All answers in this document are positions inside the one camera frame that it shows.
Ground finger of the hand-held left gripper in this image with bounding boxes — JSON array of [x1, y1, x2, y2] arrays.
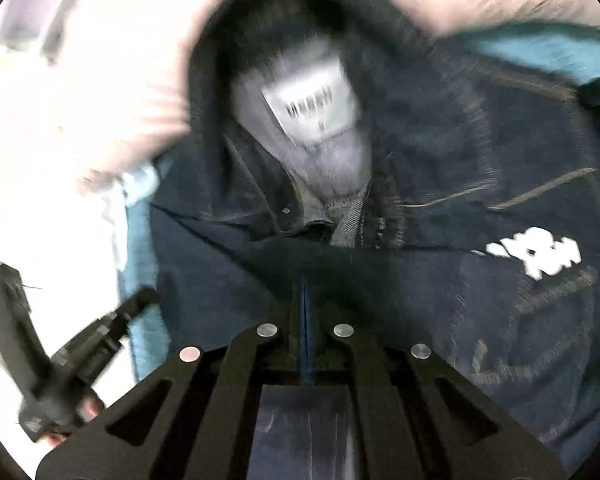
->
[[109, 287, 162, 335]]

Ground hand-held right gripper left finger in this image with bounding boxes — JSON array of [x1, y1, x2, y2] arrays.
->
[[35, 279, 307, 480]]

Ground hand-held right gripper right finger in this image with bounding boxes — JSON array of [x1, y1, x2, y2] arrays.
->
[[307, 280, 567, 480]]

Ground dark blue jeans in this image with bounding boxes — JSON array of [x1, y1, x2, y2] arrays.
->
[[147, 0, 600, 478]]

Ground person's left hand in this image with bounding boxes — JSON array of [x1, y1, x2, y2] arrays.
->
[[45, 391, 107, 449]]

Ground white bed sheet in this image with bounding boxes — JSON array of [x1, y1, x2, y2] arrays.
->
[[0, 160, 137, 466]]

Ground pink quilt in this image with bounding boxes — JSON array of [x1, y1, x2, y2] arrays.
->
[[0, 0, 600, 191]]

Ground teal candy print blanket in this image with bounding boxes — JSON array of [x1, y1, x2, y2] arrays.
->
[[115, 22, 600, 383]]

